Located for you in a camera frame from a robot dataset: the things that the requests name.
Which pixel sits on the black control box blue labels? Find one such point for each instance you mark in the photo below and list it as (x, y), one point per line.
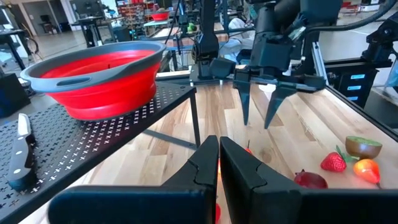
(351, 93)

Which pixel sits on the red collapsible colander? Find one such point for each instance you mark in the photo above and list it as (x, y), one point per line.
(160, 16)
(102, 93)

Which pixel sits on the red yellow pear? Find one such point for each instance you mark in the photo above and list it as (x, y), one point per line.
(367, 171)

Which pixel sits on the halved kiwi fruit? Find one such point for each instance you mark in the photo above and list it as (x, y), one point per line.
(362, 149)

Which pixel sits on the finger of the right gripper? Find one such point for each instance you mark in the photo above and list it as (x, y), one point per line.
(276, 99)
(245, 99)

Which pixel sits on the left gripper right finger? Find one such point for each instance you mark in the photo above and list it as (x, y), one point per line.
(280, 205)

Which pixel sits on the dark red toy apple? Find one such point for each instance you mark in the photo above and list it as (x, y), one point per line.
(311, 181)

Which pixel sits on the black perforated metal shelf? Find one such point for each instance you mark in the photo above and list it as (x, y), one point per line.
(109, 130)

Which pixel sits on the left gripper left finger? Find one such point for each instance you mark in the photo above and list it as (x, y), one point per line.
(174, 205)

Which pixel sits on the red strawberry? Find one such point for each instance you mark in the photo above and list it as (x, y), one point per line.
(333, 162)
(218, 214)

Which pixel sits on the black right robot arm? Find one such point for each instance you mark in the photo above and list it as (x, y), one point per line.
(320, 11)

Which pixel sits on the person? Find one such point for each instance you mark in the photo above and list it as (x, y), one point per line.
(239, 40)

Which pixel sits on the silver frame bracket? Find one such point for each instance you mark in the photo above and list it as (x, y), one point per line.
(319, 62)

